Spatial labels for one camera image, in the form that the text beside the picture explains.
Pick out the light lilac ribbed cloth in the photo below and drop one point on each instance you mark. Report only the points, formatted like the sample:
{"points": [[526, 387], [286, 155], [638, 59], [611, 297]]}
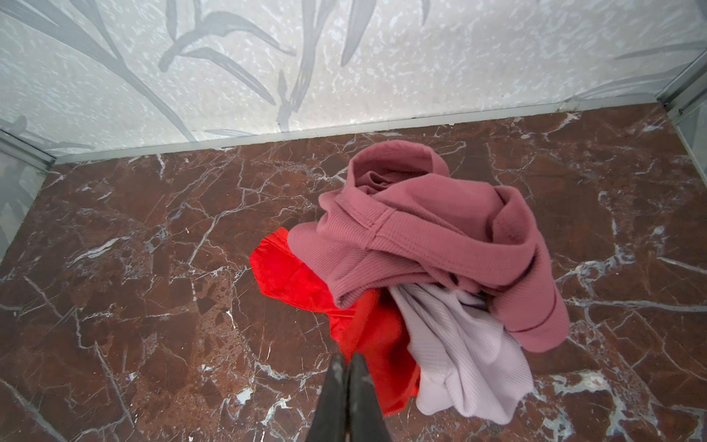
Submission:
{"points": [[468, 361]]}

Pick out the red cloth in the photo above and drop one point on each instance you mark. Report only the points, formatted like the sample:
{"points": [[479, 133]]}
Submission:
{"points": [[373, 327]]}

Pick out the dusty pink ribbed cloth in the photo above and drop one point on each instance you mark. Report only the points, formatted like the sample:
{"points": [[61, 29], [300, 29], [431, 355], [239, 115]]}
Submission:
{"points": [[401, 218]]}

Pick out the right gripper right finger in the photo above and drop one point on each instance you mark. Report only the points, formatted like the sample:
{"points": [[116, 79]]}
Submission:
{"points": [[364, 416]]}

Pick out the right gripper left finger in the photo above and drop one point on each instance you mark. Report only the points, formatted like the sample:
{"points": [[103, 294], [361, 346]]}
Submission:
{"points": [[329, 423]]}

